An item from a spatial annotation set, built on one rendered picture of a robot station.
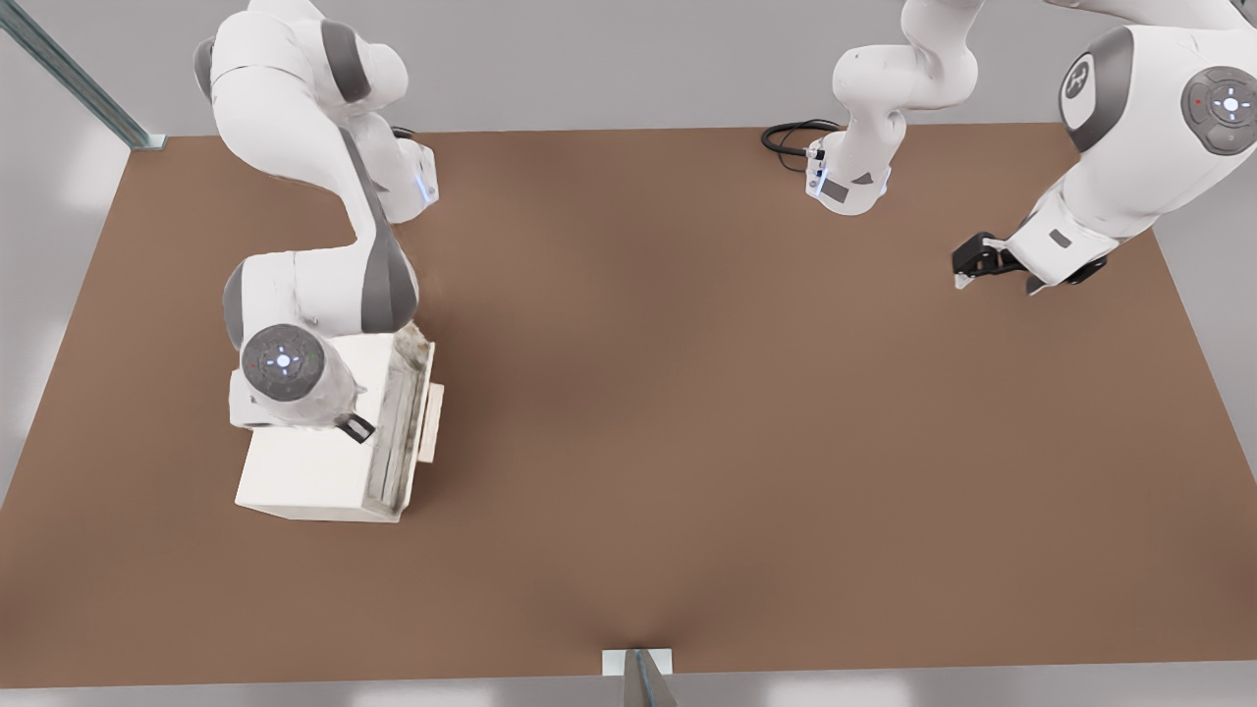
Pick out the pale oven door handle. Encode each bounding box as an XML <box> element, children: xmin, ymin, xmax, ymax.
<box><xmin>418</xmin><ymin>383</ymin><xmax>446</xmax><ymax>464</ymax></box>

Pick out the silver frame post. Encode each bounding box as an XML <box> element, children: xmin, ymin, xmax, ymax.
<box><xmin>0</xmin><ymin>0</ymin><xmax>167</xmax><ymax>151</ymax></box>
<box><xmin>602</xmin><ymin>648</ymin><xmax>679</xmax><ymax>707</ymax></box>

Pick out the white oven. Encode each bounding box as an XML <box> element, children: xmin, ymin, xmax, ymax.
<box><xmin>234</xmin><ymin>329</ymin><xmax>436</xmax><ymax>523</ymax></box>

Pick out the grey glass oven door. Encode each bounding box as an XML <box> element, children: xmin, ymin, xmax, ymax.
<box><xmin>362</xmin><ymin>329</ymin><xmax>436</xmax><ymax>517</ymax></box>

